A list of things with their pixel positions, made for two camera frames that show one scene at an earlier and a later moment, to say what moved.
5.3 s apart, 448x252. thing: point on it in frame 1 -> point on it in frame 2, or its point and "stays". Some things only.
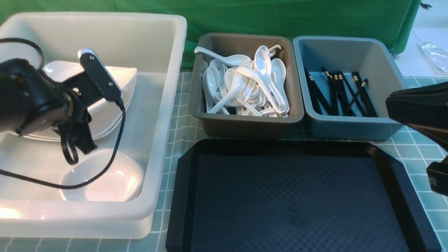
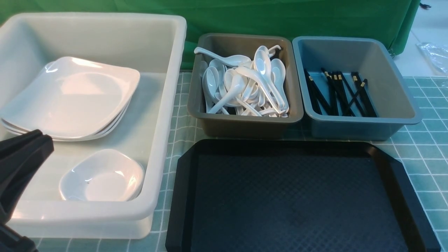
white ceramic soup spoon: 230,60 stays
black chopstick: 363,85 stays
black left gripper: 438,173 -> 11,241
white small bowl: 122,182 stays
